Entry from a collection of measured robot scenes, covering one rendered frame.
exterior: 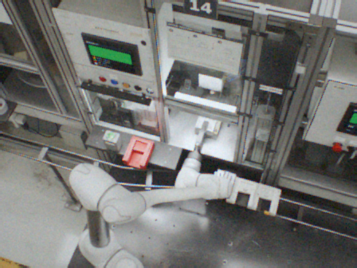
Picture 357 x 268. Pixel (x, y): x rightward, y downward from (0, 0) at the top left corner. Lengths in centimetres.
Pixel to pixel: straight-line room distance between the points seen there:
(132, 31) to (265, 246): 139
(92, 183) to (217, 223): 99
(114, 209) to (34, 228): 180
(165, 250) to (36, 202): 134
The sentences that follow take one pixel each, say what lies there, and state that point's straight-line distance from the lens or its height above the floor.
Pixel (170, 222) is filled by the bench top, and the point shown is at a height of 68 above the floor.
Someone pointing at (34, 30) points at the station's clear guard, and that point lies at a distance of 218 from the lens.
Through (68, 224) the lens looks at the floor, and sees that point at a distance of 342.
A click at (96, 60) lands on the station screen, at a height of 159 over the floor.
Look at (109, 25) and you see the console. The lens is 184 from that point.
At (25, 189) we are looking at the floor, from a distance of 363.
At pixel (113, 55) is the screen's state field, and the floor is 165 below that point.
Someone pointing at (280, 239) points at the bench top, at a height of 68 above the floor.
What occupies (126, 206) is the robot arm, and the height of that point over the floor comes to 150.
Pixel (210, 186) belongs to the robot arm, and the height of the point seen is 116.
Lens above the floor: 313
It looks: 60 degrees down
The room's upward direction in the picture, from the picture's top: 5 degrees counter-clockwise
